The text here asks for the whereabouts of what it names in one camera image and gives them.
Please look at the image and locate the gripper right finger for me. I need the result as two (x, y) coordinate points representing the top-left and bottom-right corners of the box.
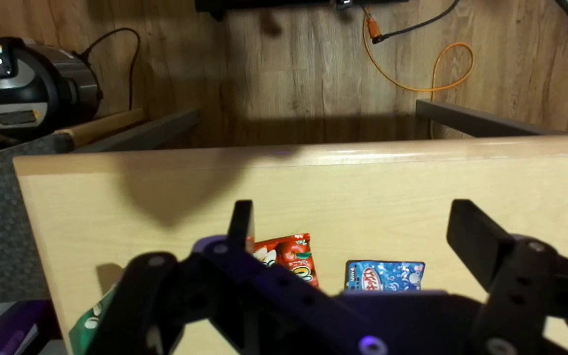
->
(446, 199), (568, 355)

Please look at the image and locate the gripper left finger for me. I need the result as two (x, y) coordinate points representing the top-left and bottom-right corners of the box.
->
(85, 200), (363, 355)

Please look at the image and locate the red sachet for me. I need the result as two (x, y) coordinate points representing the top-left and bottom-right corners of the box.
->
(246, 233), (320, 288)

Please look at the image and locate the green sachet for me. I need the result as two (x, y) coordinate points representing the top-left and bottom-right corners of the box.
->
(69, 284), (119, 355)

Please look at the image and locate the blue sachet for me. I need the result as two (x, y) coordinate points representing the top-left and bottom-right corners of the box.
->
(345, 260), (426, 292)

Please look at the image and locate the wooden rod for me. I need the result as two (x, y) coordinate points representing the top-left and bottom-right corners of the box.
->
(0, 108), (146, 150)

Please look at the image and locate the purple packet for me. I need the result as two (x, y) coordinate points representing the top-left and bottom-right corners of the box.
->
(0, 299), (63, 355)

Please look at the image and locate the black rice cooker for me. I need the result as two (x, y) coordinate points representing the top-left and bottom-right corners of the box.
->
(0, 37), (103, 141)

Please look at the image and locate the black bar fixture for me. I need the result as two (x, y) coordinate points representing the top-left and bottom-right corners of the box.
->
(195, 0), (410, 20)

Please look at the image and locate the dark metal frame bar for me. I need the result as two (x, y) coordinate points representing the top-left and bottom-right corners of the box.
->
(416, 99), (566, 138)
(72, 109), (201, 153)

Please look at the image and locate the orange cable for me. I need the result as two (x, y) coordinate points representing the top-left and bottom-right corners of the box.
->
(362, 7), (475, 140)

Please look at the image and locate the black cable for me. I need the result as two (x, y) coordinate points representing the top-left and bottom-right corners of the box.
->
(372, 0), (461, 45)
(81, 28), (142, 111)

